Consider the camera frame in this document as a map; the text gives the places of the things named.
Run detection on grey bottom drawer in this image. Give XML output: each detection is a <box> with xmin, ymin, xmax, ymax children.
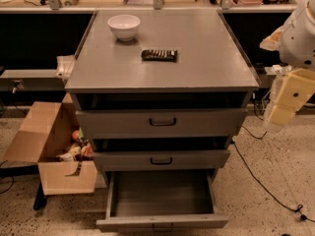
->
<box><xmin>96</xmin><ymin>169</ymin><xmax>228</xmax><ymax>232</ymax></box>

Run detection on grey drawer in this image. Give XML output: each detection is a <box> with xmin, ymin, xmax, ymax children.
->
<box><xmin>96</xmin><ymin>169</ymin><xmax>228</xmax><ymax>232</ymax></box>
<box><xmin>93</xmin><ymin>149</ymin><xmax>230</xmax><ymax>171</ymax></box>
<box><xmin>76</xmin><ymin>108</ymin><xmax>247</xmax><ymax>140</ymax></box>

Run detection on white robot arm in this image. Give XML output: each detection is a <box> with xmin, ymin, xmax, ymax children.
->
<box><xmin>260</xmin><ymin>0</ymin><xmax>315</xmax><ymax>133</ymax></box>

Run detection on grey drawer cabinet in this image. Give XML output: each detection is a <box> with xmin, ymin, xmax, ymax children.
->
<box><xmin>64</xmin><ymin>8</ymin><xmax>261</xmax><ymax>182</ymax></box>

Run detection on grey middle drawer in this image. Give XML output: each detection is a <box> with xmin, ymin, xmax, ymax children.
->
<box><xmin>93</xmin><ymin>149</ymin><xmax>230</xmax><ymax>171</ymax></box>

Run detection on grey top drawer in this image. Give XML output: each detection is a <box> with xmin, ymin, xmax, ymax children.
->
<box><xmin>76</xmin><ymin>108</ymin><xmax>247</xmax><ymax>140</ymax></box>

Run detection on dark snack bar wrapper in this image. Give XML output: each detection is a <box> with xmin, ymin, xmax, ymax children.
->
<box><xmin>141</xmin><ymin>49</ymin><xmax>178</xmax><ymax>62</ymax></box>

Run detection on white ceramic bowl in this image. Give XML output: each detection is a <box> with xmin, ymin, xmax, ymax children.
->
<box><xmin>107</xmin><ymin>15</ymin><xmax>141</xmax><ymax>41</ymax></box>

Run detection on colourful toys in box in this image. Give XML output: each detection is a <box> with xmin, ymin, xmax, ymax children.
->
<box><xmin>57</xmin><ymin>129</ymin><xmax>93</xmax><ymax>161</ymax></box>

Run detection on crumpled white plastic bag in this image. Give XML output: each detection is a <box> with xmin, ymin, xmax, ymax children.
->
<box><xmin>54</xmin><ymin>55</ymin><xmax>76</xmax><ymax>79</ymax></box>

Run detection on open cardboard box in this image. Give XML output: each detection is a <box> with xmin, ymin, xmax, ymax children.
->
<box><xmin>4</xmin><ymin>93</ymin><xmax>97</xmax><ymax>195</ymax></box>

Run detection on black floor cable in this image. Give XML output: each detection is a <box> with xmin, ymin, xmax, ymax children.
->
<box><xmin>230</xmin><ymin>125</ymin><xmax>315</xmax><ymax>224</ymax></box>

